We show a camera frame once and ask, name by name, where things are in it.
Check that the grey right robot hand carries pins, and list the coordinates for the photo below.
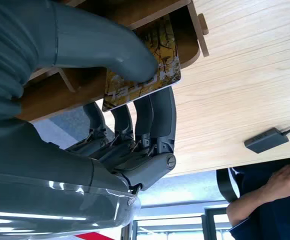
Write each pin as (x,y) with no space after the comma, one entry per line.
(60,185)

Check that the brown wooden card holder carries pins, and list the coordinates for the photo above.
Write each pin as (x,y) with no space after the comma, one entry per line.
(60,96)

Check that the person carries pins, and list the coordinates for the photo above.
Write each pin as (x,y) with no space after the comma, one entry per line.
(272,225)

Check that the red sign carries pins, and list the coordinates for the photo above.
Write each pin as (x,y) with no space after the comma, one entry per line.
(94,236)

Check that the black chair backrest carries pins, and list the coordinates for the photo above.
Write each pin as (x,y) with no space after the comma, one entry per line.
(223,185)

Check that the dark grey usb hub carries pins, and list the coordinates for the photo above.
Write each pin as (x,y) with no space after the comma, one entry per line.
(265,140)

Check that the dark window frame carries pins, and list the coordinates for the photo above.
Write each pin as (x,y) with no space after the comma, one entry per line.
(210,225)

